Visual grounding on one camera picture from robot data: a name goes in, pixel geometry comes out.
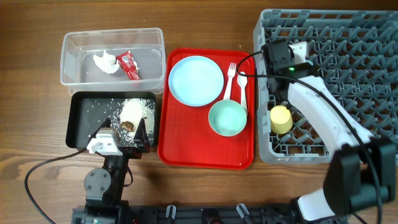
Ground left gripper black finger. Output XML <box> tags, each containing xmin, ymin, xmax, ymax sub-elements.
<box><xmin>89</xmin><ymin>118</ymin><xmax>111</xmax><ymax>139</ymax></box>
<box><xmin>133</xmin><ymin>118</ymin><xmax>149</xmax><ymax>144</ymax></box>

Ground food scraps with rice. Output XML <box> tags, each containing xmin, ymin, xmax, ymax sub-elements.
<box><xmin>85</xmin><ymin>98</ymin><xmax>156</xmax><ymax>141</ymax></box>

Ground white plastic spoon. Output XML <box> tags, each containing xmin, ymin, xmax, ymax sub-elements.
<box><xmin>237</xmin><ymin>72</ymin><xmax>248</xmax><ymax>113</ymax></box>

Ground white plastic fork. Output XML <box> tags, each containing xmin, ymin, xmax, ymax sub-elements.
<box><xmin>223</xmin><ymin>62</ymin><xmax>236</xmax><ymax>100</ymax></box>

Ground white napkin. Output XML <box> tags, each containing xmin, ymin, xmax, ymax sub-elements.
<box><xmin>93</xmin><ymin>50</ymin><xmax>120</xmax><ymax>74</ymax></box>

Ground yellow plastic cup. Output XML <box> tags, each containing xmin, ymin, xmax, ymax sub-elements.
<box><xmin>270</xmin><ymin>105</ymin><xmax>293</xmax><ymax>134</ymax></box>

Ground red ketchup packet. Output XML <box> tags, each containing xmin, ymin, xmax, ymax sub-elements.
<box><xmin>116</xmin><ymin>51</ymin><xmax>140</xmax><ymax>80</ymax></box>

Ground mint green bowl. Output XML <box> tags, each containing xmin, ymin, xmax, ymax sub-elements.
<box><xmin>208</xmin><ymin>100</ymin><xmax>248</xmax><ymax>137</ymax></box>

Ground light blue plate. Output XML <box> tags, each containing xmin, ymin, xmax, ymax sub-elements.
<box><xmin>168</xmin><ymin>55</ymin><xmax>224</xmax><ymax>107</ymax></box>

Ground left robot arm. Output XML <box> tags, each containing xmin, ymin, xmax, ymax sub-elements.
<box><xmin>73</xmin><ymin>118</ymin><xmax>150</xmax><ymax>224</ymax></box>

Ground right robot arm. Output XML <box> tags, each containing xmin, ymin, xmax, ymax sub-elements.
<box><xmin>261</xmin><ymin>39</ymin><xmax>396</xmax><ymax>222</ymax></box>

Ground black waste tray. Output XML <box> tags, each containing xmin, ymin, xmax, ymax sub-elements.
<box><xmin>65</xmin><ymin>91</ymin><xmax>159</xmax><ymax>149</ymax></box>

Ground grey dishwasher rack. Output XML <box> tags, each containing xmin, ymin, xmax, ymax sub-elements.
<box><xmin>253</xmin><ymin>9</ymin><xmax>397</xmax><ymax>164</ymax></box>

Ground red serving tray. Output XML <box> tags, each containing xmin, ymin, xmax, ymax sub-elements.
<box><xmin>157</xmin><ymin>48</ymin><xmax>256</xmax><ymax>170</ymax></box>

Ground clear plastic bin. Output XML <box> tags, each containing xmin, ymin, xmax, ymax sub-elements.
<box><xmin>60</xmin><ymin>27</ymin><xmax>166</xmax><ymax>95</ymax></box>

